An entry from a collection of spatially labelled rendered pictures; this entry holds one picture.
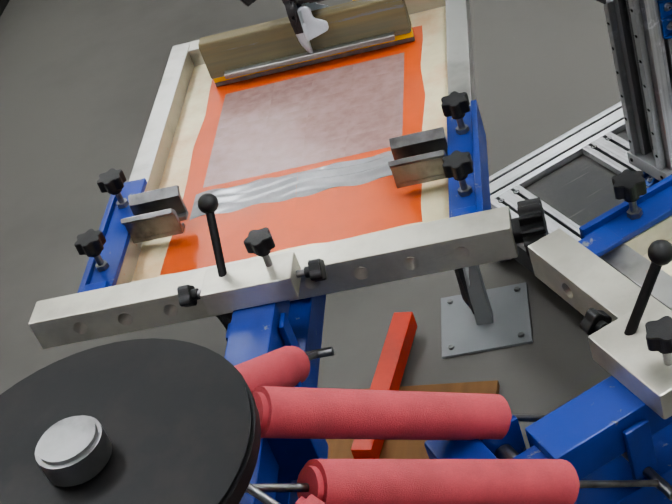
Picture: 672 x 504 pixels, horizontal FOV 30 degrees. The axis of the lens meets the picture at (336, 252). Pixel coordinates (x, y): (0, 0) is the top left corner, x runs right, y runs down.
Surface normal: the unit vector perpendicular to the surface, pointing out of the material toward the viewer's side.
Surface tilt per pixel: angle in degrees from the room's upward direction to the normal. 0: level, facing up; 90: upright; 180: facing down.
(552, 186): 0
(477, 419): 69
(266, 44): 91
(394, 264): 90
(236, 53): 91
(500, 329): 0
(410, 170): 90
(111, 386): 0
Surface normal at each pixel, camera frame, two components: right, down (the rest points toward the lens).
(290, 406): 0.51, -0.33
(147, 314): -0.06, 0.61
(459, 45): -0.29, -0.77
